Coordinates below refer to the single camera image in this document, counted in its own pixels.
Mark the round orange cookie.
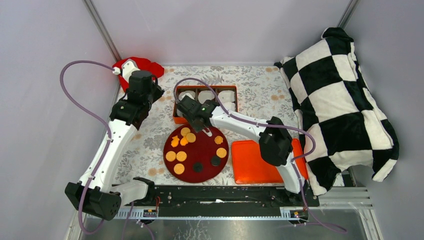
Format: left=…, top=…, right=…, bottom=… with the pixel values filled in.
left=185, top=132, right=196, bottom=143
left=165, top=151, right=177, bottom=162
left=173, top=163, right=185, bottom=175
left=180, top=127, right=191, bottom=137
left=176, top=151, right=188, bottom=162
left=216, top=147, right=228, bottom=159

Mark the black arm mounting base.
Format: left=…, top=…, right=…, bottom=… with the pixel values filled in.
left=134, top=185, right=320, bottom=218

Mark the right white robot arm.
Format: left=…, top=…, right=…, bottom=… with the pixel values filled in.
left=176, top=96, right=307, bottom=206

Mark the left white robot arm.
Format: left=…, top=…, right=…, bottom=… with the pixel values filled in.
left=64, top=70, right=164, bottom=221

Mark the flower shaped orange cookie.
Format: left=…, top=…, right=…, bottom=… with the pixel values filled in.
left=214, top=135, right=224, bottom=145

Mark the white paper cup liner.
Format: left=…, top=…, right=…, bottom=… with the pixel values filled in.
left=223, top=102, right=236, bottom=112
left=218, top=90, right=236, bottom=104
left=197, top=90, right=216, bottom=104
left=178, top=90, right=196, bottom=101

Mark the dark red round plate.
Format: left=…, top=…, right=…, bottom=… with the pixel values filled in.
left=163, top=124, right=230, bottom=184

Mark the red cloth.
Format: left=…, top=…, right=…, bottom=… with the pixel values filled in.
left=112, top=56, right=165, bottom=92

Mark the orange fish cookie right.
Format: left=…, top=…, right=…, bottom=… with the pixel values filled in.
left=179, top=136, right=189, bottom=146

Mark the orange fish cookie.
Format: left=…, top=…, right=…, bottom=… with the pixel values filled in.
left=170, top=135, right=180, bottom=148
left=179, top=136, right=189, bottom=146

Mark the black round cookie right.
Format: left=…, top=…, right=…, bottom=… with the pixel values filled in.
left=210, top=155, right=221, bottom=167

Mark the black round cookie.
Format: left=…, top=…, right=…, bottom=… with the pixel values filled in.
left=192, top=162, right=203, bottom=173
left=210, top=155, right=221, bottom=167

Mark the black round cookie bottom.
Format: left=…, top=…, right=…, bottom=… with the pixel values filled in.
left=192, top=162, right=203, bottom=173

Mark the orange fish cookie left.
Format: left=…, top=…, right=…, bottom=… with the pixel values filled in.
left=170, top=135, right=180, bottom=148

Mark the orange compartment cookie tin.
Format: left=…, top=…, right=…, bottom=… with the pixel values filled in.
left=172, top=85, right=239, bottom=125

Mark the round orange cookie bottom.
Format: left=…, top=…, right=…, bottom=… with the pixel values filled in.
left=173, top=163, right=185, bottom=175

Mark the orange tin lid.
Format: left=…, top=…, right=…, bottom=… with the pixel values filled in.
left=231, top=138, right=309, bottom=185

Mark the floral table mat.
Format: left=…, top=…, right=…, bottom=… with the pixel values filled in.
left=112, top=66, right=298, bottom=185

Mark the black white checkered blanket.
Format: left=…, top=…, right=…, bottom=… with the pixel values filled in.
left=275, top=27, right=400, bottom=196

